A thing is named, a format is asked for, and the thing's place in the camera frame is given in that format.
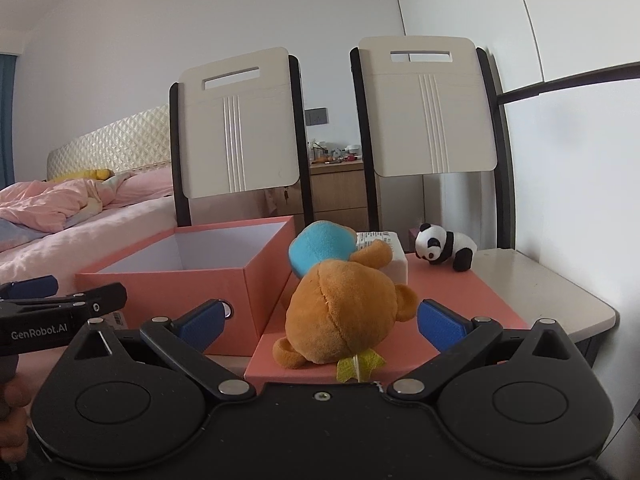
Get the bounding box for black wardrobe rail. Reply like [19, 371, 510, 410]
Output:
[500, 62, 640, 107]

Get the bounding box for pink crumpled blanket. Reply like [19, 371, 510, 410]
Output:
[0, 167, 174, 233]

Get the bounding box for person's left hand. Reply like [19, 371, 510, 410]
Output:
[0, 375, 32, 461]

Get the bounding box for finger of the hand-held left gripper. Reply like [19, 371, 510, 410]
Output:
[0, 276, 59, 302]
[0, 282, 127, 319]

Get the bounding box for cream chair plain back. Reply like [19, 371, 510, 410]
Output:
[169, 46, 314, 229]
[349, 36, 516, 252]

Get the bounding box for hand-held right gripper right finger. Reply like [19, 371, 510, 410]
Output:
[387, 299, 584, 402]

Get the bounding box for bed with pink sheet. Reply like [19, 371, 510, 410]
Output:
[0, 167, 177, 323]

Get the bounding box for yellow pillow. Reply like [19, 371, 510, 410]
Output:
[50, 167, 117, 184]

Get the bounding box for pink cardboard box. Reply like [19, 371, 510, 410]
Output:
[75, 215, 297, 358]

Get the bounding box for assorted small bottles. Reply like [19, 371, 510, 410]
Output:
[309, 141, 364, 164]

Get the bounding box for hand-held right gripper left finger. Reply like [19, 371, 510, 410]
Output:
[65, 299, 257, 402]

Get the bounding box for blue curtain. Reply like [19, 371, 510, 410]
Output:
[0, 52, 19, 192]

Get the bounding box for brown bear plush blue shirt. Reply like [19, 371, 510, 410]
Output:
[272, 220, 422, 384]

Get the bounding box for white tissue pack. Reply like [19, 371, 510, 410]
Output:
[354, 230, 410, 286]

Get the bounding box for pink box lid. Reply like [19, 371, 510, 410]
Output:
[244, 252, 532, 386]

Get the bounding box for wooden nightstand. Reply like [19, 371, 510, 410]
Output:
[306, 157, 372, 235]

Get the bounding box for white wardrobe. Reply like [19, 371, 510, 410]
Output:
[387, 0, 640, 321]

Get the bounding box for cream quilted headboard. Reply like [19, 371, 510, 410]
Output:
[46, 105, 173, 182]

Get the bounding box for small panda toy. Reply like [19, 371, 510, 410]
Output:
[415, 222, 478, 272]

